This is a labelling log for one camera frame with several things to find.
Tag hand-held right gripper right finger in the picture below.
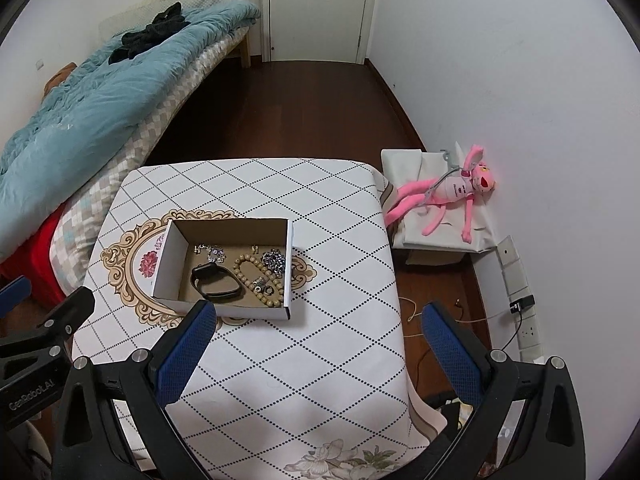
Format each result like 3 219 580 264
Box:
421 301 587 480

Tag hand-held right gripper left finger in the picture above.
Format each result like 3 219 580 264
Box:
59 300 218 480

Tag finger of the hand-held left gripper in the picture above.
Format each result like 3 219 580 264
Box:
0 276 32 318
0 287 97 361

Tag white cardboard box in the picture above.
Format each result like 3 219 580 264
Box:
151 216 294 322

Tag black smart band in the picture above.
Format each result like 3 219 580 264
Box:
190 262 241 303

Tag wooden bead bracelet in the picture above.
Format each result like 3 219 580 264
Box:
231 255 287 307

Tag thick silver chain bracelet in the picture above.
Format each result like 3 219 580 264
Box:
260 249 287 277

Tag red blanket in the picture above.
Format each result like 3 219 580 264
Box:
0 207 68 306

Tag pink plush toy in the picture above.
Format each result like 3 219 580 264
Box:
384 144 500 245

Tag light blue quilt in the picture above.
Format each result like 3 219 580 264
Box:
0 0 262 261

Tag grey clothes hanger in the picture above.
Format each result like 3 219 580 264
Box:
424 146 471 201

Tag brown pillow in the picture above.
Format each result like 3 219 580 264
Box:
42 62 78 97

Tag black clothes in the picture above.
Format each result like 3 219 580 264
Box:
107 2 193 66

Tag white door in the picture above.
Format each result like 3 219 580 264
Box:
262 0 381 65

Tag thin pale cable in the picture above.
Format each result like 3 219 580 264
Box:
402 297 512 341

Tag white wall socket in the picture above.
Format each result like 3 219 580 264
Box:
516 316 543 350

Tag grey wall plate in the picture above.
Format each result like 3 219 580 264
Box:
502 261 531 297
496 235 522 267

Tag wooden bed frame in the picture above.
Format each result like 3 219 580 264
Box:
235 25 253 68

